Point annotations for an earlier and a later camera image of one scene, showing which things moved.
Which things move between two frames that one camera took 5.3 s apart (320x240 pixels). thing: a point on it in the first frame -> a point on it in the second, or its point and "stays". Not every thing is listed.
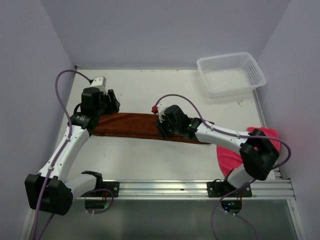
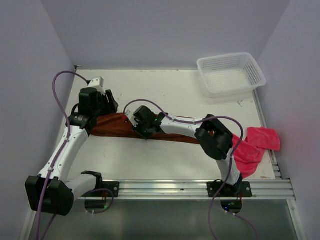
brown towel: [135, 125] stays
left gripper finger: [112, 105] stays
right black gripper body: [167, 128] -> [142, 129]
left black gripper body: [100, 110] stays
